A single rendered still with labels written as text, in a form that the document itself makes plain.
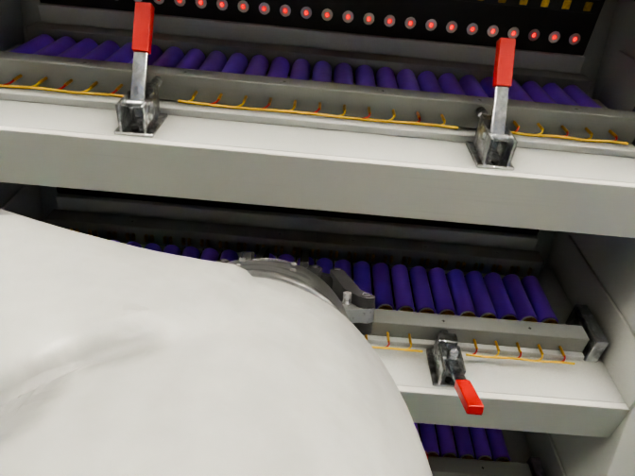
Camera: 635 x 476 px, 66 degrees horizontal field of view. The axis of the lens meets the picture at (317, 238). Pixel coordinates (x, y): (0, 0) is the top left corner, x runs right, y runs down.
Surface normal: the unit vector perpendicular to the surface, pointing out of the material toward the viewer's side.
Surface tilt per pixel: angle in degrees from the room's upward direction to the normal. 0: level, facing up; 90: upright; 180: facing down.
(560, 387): 17
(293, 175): 107
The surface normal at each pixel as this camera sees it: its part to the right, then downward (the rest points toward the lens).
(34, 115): 0.08, -0.80
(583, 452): -1.00, -0.09
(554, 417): -0.03, 0.59
